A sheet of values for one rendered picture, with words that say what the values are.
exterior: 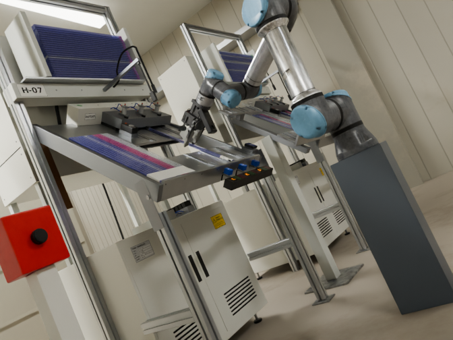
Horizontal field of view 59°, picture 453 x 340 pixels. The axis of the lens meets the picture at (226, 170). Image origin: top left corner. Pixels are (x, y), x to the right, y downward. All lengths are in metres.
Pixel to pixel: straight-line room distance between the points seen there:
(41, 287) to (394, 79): 3.97
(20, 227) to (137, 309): 0.60
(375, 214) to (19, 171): 1.46
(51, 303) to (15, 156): 0.94
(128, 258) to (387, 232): 0.92
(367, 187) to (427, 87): 3.18
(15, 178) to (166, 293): 0.86
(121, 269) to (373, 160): 0.97
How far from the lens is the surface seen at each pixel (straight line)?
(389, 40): 4.61
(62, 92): 1.96
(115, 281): 1.63
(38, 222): 1.21
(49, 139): 1.75
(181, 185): 1.42
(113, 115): 1.93
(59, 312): 1.21
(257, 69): 1.68
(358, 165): 1.42
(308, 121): 1.34
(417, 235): 1.44
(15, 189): 2.04
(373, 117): 4.42
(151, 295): 1.60
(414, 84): 4.54
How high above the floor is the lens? 0.55
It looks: 5 degrees up
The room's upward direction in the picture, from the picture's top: 25 degrees counter-clockwise
